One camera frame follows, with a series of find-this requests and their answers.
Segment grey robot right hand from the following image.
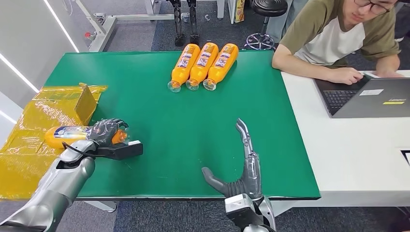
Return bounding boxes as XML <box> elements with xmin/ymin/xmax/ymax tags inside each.
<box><xmin>201</xmin><ymin>118</ymin><xmax>264</xmax><ymax>201</ymax></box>

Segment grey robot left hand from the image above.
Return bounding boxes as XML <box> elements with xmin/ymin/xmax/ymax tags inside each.
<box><xmin>86</xmin><ymin>118</ymin><xmax>130</xmax><ymax>148</ymax></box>

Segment orange bottle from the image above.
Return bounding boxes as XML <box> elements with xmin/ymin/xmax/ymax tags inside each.
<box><xmin>44</xmin><ymin>125</ymin><xmax>129</xmax><ymax>150</ymax></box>
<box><xmin>167</xmin><ymin>43</ymin><xmax>201</xmax><ymax>93</ymax></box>
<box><xmin>203</xmin><ymin>43</ymin><xmax>239</xmax><ymax>91</ymax></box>
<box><xmin>186</xmin><ymin>42</ymin><xmax>220</xmax><ymax>91</ymax></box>

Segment green table mat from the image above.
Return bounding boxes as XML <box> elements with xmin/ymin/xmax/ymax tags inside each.
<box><xmin>43</xmin><ymin>50</ymin><xmax>322</xmax><ymax>201</ymax></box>

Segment yellow film-wrapped cardboard box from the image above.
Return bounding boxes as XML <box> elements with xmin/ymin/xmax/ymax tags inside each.
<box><xmin>0</xmin><ymin>82</ymin><xmax>109</xmax><ymax>201</ymax></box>

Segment black stand leg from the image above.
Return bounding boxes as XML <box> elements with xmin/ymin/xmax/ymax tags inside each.
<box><xmin>166</xmin><ymin>0</ymin><xmax>186</xmax><ymax>47</ymax></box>
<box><xmin>187</xmin><ymin>0</ymin><xmax>201</xmax><ymax>45</ymax></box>

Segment grey laptop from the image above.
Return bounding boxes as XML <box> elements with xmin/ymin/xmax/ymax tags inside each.
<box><xmin>313</xmin><ymin>72</ymin><xmax>410</xmax><ymax>119</ymax></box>

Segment person at laptop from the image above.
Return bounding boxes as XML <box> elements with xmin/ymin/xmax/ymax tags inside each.
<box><xmin>271</xmin><ymin>0</ymin><xmax>406</xmax><ymax>86</ymax></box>

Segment yellow printed carton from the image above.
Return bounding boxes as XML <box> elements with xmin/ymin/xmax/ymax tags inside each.
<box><xmin>234</xmin><ymin>0</ymin><xmax>246</xmax><ymax>24</ymax></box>

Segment black round stool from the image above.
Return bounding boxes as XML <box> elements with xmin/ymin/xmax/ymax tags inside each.
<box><xmin>243</xmin><ymin>0</ymin><xmax>289</xmax><ymax>51</ymax></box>

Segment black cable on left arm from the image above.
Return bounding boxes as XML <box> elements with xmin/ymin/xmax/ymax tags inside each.
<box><xmin>61</xmin><ymin>142</ymin><xmax>107</xmax><ymax>159</ymax></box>

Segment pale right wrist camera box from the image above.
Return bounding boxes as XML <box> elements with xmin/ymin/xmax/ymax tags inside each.
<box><xmin>224</xmin><ymin>193</ymin><xmax>258</xmax><ymax>232</ymax></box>

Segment white metal frame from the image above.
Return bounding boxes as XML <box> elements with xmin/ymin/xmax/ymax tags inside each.
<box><xmin>75</xmin><ymin>0</ymin><xmax>225</xmax><ymax>53</ymax></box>

